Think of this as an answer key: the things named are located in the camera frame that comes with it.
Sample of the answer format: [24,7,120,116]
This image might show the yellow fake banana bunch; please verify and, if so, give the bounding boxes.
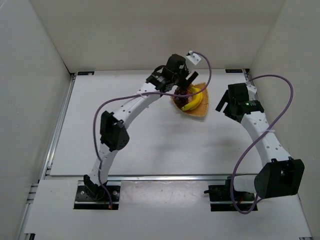
[181,85,203,111]

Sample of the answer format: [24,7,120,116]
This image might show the dark red fake grapes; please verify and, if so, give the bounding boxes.
[173,87,189,109]

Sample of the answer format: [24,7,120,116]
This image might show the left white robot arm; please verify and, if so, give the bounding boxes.
[83,51,201,201]

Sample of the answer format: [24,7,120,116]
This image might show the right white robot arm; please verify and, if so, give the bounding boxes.
[216,83,305,199]

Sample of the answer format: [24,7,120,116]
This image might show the woven triangular fruit basket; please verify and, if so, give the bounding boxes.
[171,82,209,118]

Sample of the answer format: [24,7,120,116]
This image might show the right black corner label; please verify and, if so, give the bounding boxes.
[225,69,243,74]

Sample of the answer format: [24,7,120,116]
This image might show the black corner label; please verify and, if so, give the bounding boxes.
[225,69,243,74]
[77,71,95,76]

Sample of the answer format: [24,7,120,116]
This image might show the left black corner label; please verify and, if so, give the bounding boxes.
[77,71,95,76]

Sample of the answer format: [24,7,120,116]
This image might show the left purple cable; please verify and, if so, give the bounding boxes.
[92,51,213,210]

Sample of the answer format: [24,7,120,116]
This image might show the purple cable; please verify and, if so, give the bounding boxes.
[229,74,295,215]
[92,51,213,210]

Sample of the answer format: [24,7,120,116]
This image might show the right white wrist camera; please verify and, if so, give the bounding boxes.
[246,84,258,101]

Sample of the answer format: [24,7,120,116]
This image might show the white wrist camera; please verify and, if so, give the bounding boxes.
[185,50,202,68]
[246,84,258,101]

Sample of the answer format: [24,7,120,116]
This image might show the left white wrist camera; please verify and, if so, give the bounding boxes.
[185,50,202,68]

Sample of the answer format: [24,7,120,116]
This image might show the right aluminium side rail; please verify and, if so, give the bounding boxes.
[244,68,287,182]

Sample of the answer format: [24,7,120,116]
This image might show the aluminium side rail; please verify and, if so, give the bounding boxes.
[16,73,77,240]
[244,68,287,182]

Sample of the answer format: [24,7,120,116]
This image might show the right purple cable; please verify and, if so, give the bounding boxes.
[229,74,295,215]

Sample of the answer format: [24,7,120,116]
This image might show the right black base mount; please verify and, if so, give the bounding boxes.
[203,179,255,212]

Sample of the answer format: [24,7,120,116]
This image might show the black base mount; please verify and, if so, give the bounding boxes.
[73,185,121,211]
[203,179,255,212]

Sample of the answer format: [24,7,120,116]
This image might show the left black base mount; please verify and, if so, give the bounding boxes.
[73,185,121,211]

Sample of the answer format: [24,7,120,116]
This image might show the front aluminium rail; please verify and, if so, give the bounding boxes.
[44,174,256,182]

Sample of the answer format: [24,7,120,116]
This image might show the left aluminium side rail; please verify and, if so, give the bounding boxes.
[16,73,77,240]

